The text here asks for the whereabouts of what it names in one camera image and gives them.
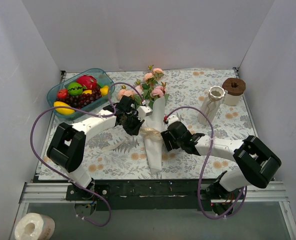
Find teal plastic fruit tray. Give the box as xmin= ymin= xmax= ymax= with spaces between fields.
xmin=46 ymin=68 xmax=115 ymax=112

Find cream printed ribbon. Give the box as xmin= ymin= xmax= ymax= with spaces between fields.
xmin=101 ymin=127 xmax=163 ymax=153

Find yellow lemon back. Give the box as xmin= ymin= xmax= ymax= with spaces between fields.
xmin=82 ymin=85 xmax=109 ymax=96

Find floral patterned table mat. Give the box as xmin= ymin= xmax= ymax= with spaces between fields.
xmin=37 ymin=68 xmax=265 ymax=181

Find white paper roll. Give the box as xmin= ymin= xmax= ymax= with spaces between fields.
xmin=14 ymin=212 xmax=56 ymax=240

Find white cup brown lid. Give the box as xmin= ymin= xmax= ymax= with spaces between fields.
xmin=222 ymin=77 xmax=246 ymax=106

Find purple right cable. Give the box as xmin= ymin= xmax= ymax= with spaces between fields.
xmin=164 ymin=106 xmax=248 ymax=220

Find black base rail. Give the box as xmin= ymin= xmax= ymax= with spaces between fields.
xmin=65 ymin=178 xmax=245 ymax=212

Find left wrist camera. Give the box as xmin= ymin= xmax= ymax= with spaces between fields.
xmin=137 ymin=105 xmax=153 ymax=119

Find yellow lemon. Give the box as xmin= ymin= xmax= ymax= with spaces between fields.
xmin=53 ymin=101 xmax=75 ymax=116
xmin=82 ymin=85 xmax=109 ymax=96

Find red apple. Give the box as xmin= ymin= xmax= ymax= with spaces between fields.
xmin=56 ymin=88 xmax=69 ymax=101

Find dark purple grapes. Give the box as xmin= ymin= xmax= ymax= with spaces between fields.
xmin=62 ymin=94 xmax=102 ymax=109

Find pink artificial flower bouquet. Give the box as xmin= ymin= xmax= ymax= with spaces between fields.
xmin=117 ymin=65 xmax=169 ymax=109

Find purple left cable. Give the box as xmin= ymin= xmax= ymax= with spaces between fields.
xmin=30 ymin=82 xmax=147 ymax=227

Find aluminium frame rail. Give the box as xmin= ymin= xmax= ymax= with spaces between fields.
xmin=19 ymin=181 xmax=289 ymax=203

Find white ribbed ceramic vase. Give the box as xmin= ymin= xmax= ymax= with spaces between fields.
xmin=200 ymin=86 xmax=226 ymax=122

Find red dragon fruit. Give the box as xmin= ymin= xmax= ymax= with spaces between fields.
xmin=76 ymin=75 xmax=98 ymax=90

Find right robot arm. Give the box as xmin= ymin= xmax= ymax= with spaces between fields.
xmin=161 ymin=121 xmax=282 ymax=199

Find green round fruit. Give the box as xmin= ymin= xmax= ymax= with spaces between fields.
xmin=67 ymin=82 xmax=84 ymax=96

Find purple cable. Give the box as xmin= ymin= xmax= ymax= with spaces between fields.
xmin=30 ymin=82 xmax=147 ymax=227
xmin=164 ymin=106 xmax=248 ymax=220

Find yellow lemon front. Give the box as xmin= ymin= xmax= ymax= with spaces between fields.
xmin=53 ymin=101 xmax=75 ymax=116

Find white paper bouquet wrap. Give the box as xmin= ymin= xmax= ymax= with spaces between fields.
xmin=141 ymin=96 xmax=166 ymax=175

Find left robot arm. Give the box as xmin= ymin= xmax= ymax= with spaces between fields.
xmin=46 ymin=96 xmax=152 ymax=200

